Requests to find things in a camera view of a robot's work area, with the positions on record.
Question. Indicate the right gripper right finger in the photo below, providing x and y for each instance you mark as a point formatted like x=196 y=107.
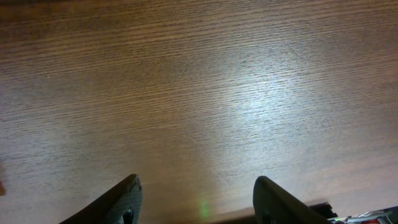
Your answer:
x=274 y=205

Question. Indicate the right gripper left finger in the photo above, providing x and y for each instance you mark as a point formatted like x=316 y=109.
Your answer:
x=120 y=204

